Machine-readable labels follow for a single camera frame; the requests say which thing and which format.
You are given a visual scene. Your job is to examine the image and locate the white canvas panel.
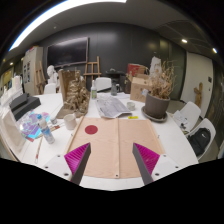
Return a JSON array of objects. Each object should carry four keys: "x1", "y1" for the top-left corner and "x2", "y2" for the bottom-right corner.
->
[{"x1": 0, "y1": 106, "x2": 27, "y2": 158}]

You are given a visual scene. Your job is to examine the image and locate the red box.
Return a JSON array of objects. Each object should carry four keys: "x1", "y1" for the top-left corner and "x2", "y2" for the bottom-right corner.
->
[{"x1": 126, "y1": 63, "x2": 147, "y2": 78}]

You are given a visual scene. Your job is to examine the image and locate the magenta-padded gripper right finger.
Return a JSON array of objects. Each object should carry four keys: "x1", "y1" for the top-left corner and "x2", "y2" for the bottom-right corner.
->
[{"x1": 132, "y1": 142, "x2": 183, "y2": 186}]

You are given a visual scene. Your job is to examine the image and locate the dried plant in grey pot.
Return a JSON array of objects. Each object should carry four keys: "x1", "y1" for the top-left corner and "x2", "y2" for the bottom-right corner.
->
[{"x1": 144, "y1": 59, "x2": 176, "y2": 120}]

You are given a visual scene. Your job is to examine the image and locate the purple holographic board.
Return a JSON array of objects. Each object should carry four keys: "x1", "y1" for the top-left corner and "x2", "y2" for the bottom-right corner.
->
[{"x1": 18, "y1": 110, "x2": 51, "y2": 141}]

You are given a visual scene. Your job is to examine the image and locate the large white plaster bust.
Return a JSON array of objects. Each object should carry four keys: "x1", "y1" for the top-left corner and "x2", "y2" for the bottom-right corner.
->
[{"x1": 46, "y1": 64, "x2": 60, "y2": 85}]

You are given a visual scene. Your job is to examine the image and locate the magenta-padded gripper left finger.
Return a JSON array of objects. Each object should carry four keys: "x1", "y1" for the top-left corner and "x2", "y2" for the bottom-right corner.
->
[{"x1": 42, "y1": 142, "x2": 92, "y2": 186}]

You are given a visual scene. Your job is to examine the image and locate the black backpack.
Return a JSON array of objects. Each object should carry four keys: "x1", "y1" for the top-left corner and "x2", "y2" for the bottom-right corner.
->
[{"x1": 188, "y1": 127, "x2": 212, "y2": 157}]

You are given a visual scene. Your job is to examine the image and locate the blue-capped white drink bottle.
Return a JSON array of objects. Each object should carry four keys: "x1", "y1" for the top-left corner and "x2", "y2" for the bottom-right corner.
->
[{"x1": 36, "y1": 114, "x2": 56, "y2": 145}]

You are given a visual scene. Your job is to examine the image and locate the brown cardboard box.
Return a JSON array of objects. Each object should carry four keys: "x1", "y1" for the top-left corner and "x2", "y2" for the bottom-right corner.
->
[{"x1": 129, "y1": 73, "x2": 154, "y2": 103}]

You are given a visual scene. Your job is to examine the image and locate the white cabinet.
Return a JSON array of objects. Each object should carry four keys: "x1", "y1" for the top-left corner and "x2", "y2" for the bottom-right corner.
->
[{"x1": 22, "y1": 45, "x2": 44, "y2": 96}]

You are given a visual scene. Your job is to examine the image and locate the wooden mannequin figure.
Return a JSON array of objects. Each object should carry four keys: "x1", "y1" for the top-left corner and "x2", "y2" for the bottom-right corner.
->
[{"x1": 193, "y1": 82, "x2": 204, "y2": 108}]

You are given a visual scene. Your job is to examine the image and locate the long ceiling light strip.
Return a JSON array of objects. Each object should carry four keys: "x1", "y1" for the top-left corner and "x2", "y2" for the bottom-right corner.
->
[{"x1": 8, "y1": 0, "x2": 128, "y2": 53}]

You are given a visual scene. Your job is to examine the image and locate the golden sculpture on wooden board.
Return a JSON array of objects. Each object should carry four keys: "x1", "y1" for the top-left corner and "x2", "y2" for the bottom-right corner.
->
[{"x1": 55, "y1": 69, "x2": 92, "y2": 120}]

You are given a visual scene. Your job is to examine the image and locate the grey printed newspaper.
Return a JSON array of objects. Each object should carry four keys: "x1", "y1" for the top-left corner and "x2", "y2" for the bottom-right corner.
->
[{"x1": 94, "y1": 93, "x2": 133, "y2": 119}]

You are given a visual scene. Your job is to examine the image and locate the grey plant saucer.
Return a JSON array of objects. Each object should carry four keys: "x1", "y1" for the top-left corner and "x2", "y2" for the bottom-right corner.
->
[{"x1": 141, "y1": 105, "x2": 169, "y2": 123}]

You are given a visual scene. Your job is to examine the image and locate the black wall screen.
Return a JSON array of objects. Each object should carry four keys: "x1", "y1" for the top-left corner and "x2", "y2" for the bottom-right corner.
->
[{"x1": 46, "y1": 36, "x2": 90, "y2": 69}]

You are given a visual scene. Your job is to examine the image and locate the thin black flat box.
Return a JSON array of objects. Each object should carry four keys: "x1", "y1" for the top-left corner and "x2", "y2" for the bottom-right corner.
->
[{"x1": 9, "y1": 92, "x2": 30, "y2": 112}]

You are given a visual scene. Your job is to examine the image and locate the white plaster figure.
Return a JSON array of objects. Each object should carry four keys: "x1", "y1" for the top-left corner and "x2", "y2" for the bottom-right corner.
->
[{"x1": 148, "y1": 55, "x2": 163, "y2": 76}]

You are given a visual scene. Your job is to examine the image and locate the wooden easel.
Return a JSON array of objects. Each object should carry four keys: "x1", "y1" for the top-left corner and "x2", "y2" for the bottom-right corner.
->
[
  {"x1": 83, "y1": 55, "x2": 102, "y2": 84},
  {"x1": 34, "y1": 60, "x2": 47, "y2": 95}
]

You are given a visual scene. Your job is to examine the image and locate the thick black flat box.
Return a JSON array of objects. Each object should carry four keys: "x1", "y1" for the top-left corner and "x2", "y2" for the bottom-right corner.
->
[{"x1": 12, "y1": 96, "x2": 42, "y2": 122}]

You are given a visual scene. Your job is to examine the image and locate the white ceramic mug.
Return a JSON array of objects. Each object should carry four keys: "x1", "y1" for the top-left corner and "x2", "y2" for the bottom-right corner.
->
[{"x1": 63, "y1": 113, "x2": 78, "y2": 131}]

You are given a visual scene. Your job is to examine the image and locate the green-labelled white spray bottle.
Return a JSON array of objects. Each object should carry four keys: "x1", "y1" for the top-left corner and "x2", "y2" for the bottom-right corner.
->
[{"x1": 90, "y1": 79, "x2": 98, "y2": 100}]

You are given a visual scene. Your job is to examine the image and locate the flat round red coaster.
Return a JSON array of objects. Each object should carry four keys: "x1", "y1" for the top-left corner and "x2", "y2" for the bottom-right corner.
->
[{"x1": 84, "y1": 124, "x2": 99, "y2": 136}]

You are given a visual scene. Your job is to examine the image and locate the white chair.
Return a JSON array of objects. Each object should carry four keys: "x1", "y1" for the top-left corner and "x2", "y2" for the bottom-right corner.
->
[
  {"x1": 172, "y1": 100, "x2": 202, "y2": 133},
  {"x1": 94, "y1": 76, "x2": 113, "y2": 92},
  {"x1": 43, "y1": 82, "x2": 58, "y2": 95},
  {"x1": 186, "y1": 117, "x2": 217, "y2": 161}
]

